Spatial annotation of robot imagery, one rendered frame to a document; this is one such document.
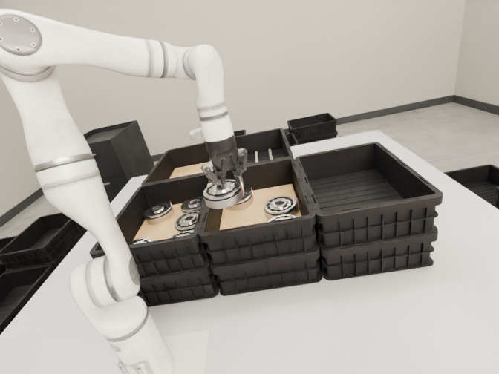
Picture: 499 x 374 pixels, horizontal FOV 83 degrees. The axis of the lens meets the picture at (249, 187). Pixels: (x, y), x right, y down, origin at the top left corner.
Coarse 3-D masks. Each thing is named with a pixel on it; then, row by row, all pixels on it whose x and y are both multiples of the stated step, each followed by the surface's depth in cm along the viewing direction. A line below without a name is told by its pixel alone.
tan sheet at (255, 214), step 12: (264, 192) 105; (276, 192) 103; (288, 192) 101; (252, 204) 99; (264, 204) 97; (228, 216) 95; (240, 216) 94; (252, 216) 92; (264, 216) 91; (300, 216) 87; (228, 228) 89
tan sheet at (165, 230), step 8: (176, 208) 108; (176, 216) 102; (144, 224) 102; (152, 224) 101; (160, 224) 100; (168, 224) 98; (144, 232) 97; (152, 232) 96; (160, 232) 95; (168, 232) 94; (176, 232) 93; (152, 240) 91
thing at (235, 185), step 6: (228, 180) 78; (234, 180) 77; (210, 186) 77; (234, 186) 74; (240, 186) 73; (204, 192) 74; (210, 192) 73; (222, 192) 72; (228, 192) 72; (234, 192) 71; (210, 198) 71; (216, 198) 70; (222, 198) 70
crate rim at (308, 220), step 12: (300, 180) 86; (204, 216) 79; (312, 216) 69; (204, 228) 74; (240, 228) 70; (252, 228) 69; (264, 228) 69; (276, 228) 69; (288, 228) 69; (204, 240) 71; (216, 240) 71
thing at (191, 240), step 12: (168, 180) 107; (180, 180) 106; (204, 204) 85; (120, 216) 90; (156, 240) 73; (168, 240) 72; (180, 240) 71; (192, 240) 71; (96, 252) 74; (132, 252) 73; (144, 252) 73
